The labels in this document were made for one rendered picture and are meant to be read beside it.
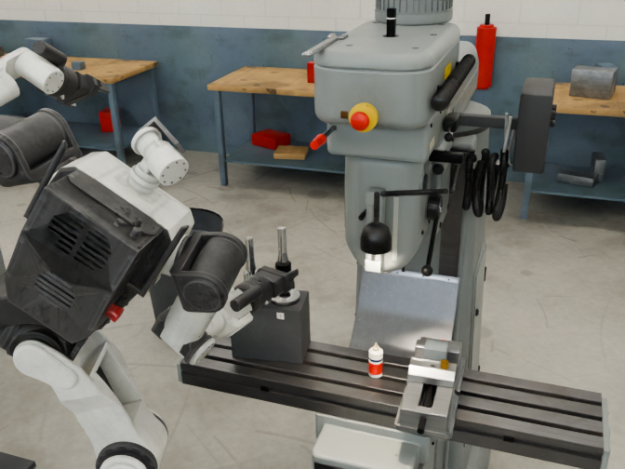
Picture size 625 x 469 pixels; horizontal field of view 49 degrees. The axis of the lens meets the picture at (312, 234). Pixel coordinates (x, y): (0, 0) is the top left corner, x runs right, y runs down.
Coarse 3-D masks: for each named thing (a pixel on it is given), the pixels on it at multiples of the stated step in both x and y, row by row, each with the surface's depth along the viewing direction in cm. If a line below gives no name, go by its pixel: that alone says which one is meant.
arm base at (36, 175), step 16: (48, 112) 138; (64, 128) 138; (0, 144) 128; (16, 144) 129; (0, 160) 130; (16, 160) 129; (48, 160) 135; (64, 160) 138; (0, 176) 134; (16, 176) 132; (32, 176) 131
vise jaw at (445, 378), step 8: (416, 360) 189; (424, 360) 189; (432, 360) 189; (408, 368) 187; (416, 368) 186; (424, 368) 186; (432, 368) 185; (440, 368) 185; (448, 368) 185; (456, 368) 185; (408, 376) 186; (416, 376) 186; (424, 376) 185; (432, 376) 184; (440, 376) 184; (448, 376) 184; (432, 384) 185; (440, 384) 184; (448, 384) 184
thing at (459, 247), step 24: (456, 144) 203; (480, 144) 215; (456, 192) 208; (456, 216) 212; (456, 240) 215; (480, 240) 238; (360, 264) 233; (408, 264) 225; (432, 264) 222; (456, 264) 218; (480, 264) 235; (480, 288) 244; (456, 312) 226; (480, 312) 255; (456, 336) 230; (480, 336) 266; (456, 456) 253
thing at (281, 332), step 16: (272, 304) 202; (288, 304) 201; (304, 304) 204; (256, 320) 203; (272, 320) 202; (288, 320) 201; (304, 320) 205; (240, 336) 207; (256, 336) 206; (272, 336) 204; (288, 336) 203; (304, 336) 207; (240, 352) 209; (256, 352) 208; (272, 352) 207; (288, 352) 206; (304, 352) 209
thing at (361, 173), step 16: (352, 160) 166; (368, 160) 164; (384, 160) 163; (352, 176) 168; (368, 176) 166; (384, 176) 164; (400, 176) 163; (416, 176) 164; (352, 192) 169; (352, 208) 171; (400, 208) 167; (416, 208) 168; (352, 224) 173; (400, 224) 168; (416, 224) 170; (352, 240) 175; (400, 240) 170; (416, 240) 172; (384, 256) 173; (400, 256) 172
